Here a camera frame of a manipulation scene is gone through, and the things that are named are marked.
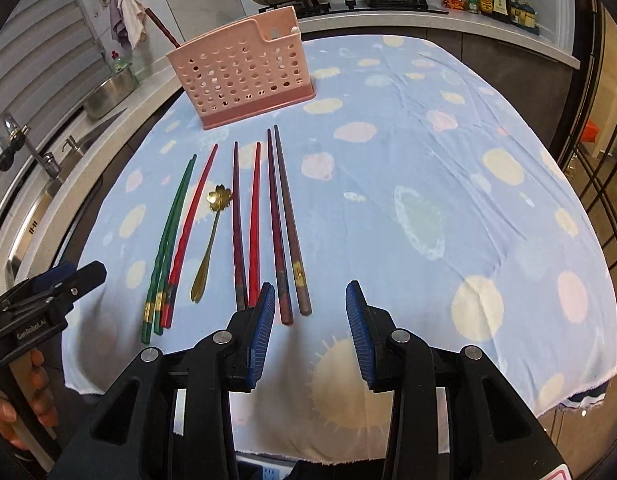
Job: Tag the small seasoning jars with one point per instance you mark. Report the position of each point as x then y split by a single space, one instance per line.
524 14

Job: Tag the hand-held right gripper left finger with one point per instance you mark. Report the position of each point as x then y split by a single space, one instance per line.
263 325

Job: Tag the grey window blind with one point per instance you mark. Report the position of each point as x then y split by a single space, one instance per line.
43 60

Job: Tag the black gas stove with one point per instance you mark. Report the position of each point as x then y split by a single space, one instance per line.
338 6

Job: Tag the black grid glass door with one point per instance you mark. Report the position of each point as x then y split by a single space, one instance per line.
595 200

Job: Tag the pink perforated utensil holder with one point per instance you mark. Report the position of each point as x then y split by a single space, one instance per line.
238 75

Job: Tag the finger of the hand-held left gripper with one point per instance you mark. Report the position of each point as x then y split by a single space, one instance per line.
83 280
56 276

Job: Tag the green chopstick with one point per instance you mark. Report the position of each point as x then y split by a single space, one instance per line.
164 255
172 240

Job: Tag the purple hanging cloth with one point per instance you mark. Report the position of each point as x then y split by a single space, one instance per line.
119 25

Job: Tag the blue spotted tablecloth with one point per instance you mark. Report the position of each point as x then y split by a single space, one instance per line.
398 185

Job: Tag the white power strip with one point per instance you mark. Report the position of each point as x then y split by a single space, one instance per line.
268 470

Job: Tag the dark brown chopstick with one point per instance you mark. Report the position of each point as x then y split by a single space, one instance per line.
277 230
289 220

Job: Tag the green dish soap bottle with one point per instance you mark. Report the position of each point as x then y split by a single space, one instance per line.
121 62

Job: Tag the purple chopstick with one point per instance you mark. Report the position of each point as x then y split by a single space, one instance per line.
237 230

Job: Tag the sink soap pump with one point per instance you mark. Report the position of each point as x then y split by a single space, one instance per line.
73 146

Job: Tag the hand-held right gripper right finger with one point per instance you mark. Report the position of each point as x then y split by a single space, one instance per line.
356 330

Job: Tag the white hanging towel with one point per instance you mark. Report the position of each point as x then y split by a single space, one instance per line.
132 15

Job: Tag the steel pot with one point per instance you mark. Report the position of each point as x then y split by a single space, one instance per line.
108 95

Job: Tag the gold flower spoon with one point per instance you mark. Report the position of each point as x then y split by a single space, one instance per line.
220 196

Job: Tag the chrome faucet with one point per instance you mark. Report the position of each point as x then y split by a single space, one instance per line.
33 152

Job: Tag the person's left hand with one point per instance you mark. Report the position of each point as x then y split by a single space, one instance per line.
38 390

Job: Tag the dark soy sauce bottle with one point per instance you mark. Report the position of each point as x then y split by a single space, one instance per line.
501 2

